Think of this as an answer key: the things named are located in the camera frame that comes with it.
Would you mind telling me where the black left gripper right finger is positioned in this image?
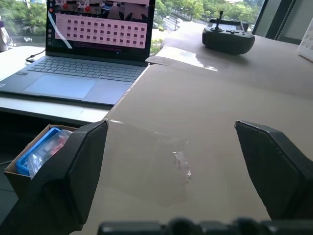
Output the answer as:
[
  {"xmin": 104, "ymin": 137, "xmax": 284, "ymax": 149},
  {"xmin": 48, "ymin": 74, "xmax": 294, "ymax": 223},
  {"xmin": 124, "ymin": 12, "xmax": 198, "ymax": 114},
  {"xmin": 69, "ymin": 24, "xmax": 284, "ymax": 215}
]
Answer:
[{"xmin": 234, "ymin": 119, "xmax": 313, "ymax": 221}]

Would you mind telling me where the white perforated object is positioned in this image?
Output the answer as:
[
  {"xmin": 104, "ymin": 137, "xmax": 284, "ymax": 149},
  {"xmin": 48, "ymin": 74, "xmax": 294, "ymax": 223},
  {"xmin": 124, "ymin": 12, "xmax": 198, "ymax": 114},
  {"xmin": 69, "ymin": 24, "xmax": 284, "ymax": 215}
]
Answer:
[{"xmin": 297, "ymin": 26, "xmax": 313, "ymax": 62}]

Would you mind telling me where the grey laptop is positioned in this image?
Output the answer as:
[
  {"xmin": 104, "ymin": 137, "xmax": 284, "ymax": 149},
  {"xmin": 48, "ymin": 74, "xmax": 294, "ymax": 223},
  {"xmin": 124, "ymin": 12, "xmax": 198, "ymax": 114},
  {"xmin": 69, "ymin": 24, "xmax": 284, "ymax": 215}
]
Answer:
[{"xmin": 0, "ymin": 0, "xmax": 157, "ymax": 106}]

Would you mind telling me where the small open cardboard box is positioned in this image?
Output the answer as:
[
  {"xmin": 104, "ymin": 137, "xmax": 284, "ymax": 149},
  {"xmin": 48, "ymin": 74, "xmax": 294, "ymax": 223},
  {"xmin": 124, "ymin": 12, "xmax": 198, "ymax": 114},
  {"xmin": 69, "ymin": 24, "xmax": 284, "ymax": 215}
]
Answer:
[{"xmin": 3, "ymin": 123, "xmax": 79, "ymax": 202}]

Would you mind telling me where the black laptop cable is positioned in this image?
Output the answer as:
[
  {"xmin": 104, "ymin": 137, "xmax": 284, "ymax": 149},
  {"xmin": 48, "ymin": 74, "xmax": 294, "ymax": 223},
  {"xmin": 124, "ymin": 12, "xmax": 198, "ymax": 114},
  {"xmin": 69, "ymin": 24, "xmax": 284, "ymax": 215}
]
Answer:
[{"xmin": 25, "ymin": 47, "xmax": 46, "ymax": 64}]

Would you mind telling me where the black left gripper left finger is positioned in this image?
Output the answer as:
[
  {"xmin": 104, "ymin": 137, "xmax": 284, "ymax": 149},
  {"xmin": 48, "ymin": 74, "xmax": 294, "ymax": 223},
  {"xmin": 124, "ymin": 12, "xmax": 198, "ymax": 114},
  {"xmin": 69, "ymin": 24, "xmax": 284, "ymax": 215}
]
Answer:
[{"xmin": 0, "ymin": 120, "xmax": 109, "ymax": 235}]

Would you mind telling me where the clear plastic bag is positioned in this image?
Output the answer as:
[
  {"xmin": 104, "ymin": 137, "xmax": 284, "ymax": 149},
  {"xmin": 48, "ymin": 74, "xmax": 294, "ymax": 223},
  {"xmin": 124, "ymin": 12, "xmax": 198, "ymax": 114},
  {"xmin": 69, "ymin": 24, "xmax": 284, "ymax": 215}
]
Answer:
[{"xmin": 26, "ymin": 129, "xmax": 73, "ymax": 179}]

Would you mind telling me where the blue plastic tray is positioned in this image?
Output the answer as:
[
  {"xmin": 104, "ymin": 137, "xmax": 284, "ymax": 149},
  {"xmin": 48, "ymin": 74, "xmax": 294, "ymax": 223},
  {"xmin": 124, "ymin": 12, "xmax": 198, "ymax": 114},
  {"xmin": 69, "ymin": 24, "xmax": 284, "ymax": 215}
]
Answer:
[{"xmin": 16, "ymin": 127, "xmax": 65, "ymax": 176}]

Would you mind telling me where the black remote controller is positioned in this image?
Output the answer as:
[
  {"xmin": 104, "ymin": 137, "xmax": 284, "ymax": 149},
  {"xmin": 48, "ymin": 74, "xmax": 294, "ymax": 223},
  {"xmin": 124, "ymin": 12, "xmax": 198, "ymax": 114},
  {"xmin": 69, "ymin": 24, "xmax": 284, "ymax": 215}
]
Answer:
[{"xmin": 201, "ymin": 10, "xmax": 256, "ymax": 55}]

